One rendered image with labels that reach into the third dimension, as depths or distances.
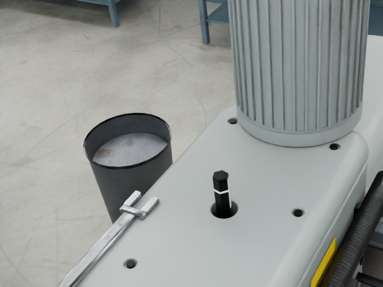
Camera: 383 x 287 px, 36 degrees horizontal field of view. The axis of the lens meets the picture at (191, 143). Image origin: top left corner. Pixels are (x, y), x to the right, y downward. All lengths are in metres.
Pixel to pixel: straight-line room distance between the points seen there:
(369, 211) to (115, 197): 2.34
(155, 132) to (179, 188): 2.48
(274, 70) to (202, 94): 3.72
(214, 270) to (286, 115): 0.26
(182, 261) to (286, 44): 0.32
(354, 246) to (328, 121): 0.18
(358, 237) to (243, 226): 0.19
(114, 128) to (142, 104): 1.22
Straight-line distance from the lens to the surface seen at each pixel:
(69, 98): 4.82
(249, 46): 0.82
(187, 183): 0.84
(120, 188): 3.06
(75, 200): 3.80
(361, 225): 0.89
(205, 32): 5.19
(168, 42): 5.35
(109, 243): 0.77
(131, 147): 3.26
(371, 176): 1.09
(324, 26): 0.79
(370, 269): 1.33
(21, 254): 3.58
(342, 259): 0.84
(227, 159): 0.87
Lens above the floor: 2.44
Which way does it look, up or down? 37 degrees down
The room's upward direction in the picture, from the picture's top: 8 degrees counter-clockwise
